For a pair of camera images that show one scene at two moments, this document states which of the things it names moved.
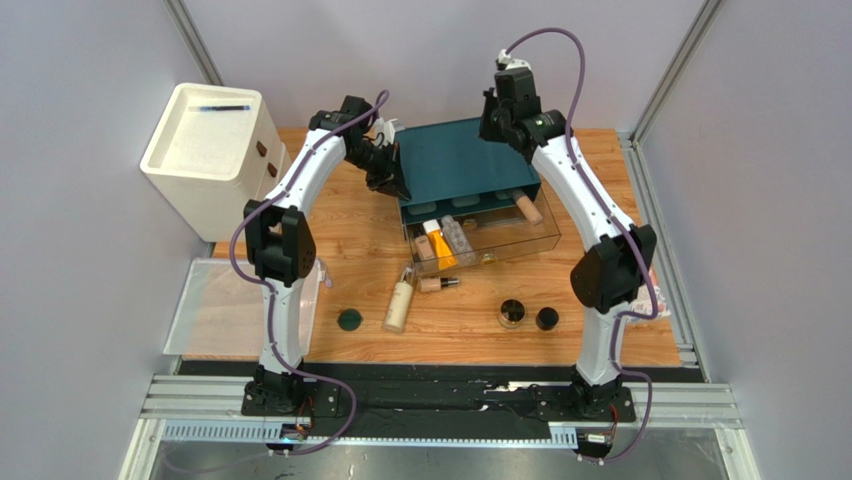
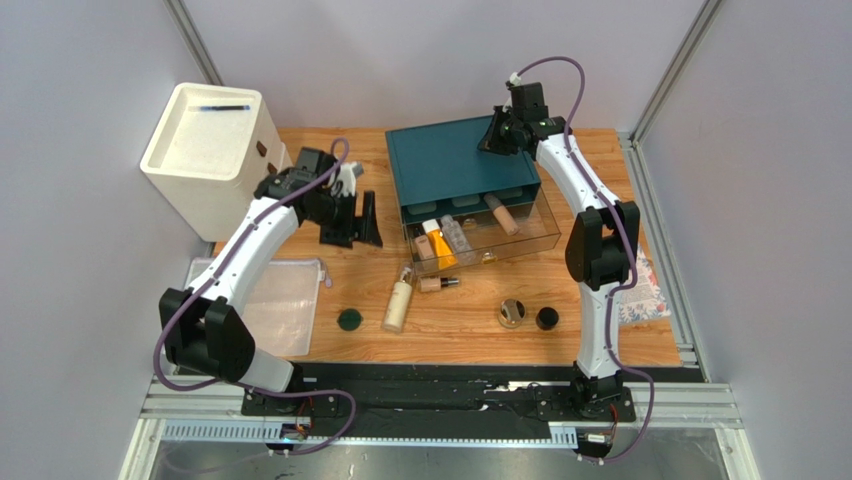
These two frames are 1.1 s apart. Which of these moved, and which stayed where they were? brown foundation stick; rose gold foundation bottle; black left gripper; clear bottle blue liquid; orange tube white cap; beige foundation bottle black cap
Moved: black left gripper; brown foundation stick
Stayed: clear bottle blue liquid; orange tube white cap; beige foundation bottle black cap; rose gold foundation bottle
